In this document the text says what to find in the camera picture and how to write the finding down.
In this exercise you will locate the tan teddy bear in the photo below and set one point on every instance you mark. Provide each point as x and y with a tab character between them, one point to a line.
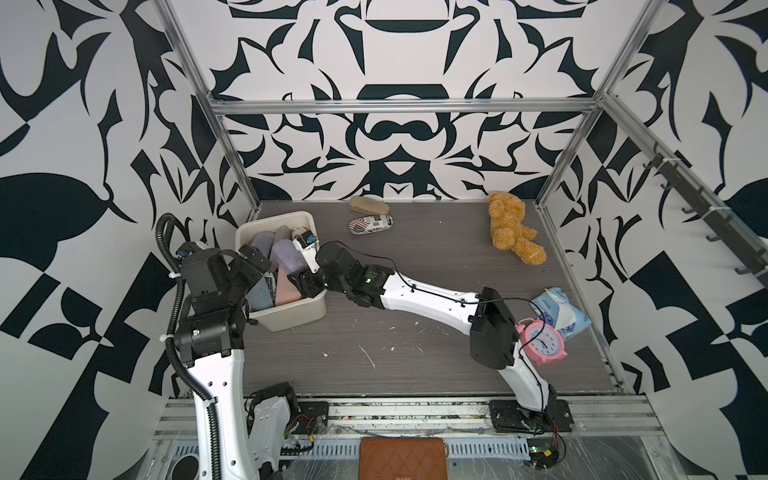
508	233

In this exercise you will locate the tan fabric case at back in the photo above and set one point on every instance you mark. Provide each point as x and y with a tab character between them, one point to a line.
368	206

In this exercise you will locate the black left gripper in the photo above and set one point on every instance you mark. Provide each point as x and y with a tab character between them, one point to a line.
251	259

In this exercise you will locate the purple case horizontal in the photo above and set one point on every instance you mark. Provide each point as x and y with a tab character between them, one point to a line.
263	243

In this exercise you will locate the brown quilted wallet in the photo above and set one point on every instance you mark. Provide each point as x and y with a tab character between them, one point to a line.
402	459

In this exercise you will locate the grey fabric case horizontal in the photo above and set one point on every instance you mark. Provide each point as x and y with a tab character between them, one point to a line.
282	233

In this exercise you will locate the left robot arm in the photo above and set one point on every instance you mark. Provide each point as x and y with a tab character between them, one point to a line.
239	437

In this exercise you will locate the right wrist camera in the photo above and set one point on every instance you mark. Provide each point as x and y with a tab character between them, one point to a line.
306	243

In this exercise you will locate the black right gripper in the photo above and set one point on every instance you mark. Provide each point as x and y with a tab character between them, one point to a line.
302	280

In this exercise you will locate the purple case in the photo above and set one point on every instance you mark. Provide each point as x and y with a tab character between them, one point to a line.
288	257

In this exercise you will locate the pink case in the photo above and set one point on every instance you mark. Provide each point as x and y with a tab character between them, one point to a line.
285	291

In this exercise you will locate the green tape roll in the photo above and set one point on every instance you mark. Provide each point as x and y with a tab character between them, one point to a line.
186	467

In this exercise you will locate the blue tissue pack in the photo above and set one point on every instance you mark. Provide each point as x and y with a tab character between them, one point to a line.
560	313

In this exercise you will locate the light blue case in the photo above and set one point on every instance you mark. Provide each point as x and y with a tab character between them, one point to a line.
260	297

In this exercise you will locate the grey wall hook rail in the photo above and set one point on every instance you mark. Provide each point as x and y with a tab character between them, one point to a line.
703	204

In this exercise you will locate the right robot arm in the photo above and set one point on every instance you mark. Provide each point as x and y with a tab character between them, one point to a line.
496	339

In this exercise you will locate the pink alarm clock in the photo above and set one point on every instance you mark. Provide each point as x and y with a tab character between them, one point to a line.
541	342

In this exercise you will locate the newspaper print case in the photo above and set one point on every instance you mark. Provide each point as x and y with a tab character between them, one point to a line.
370	224

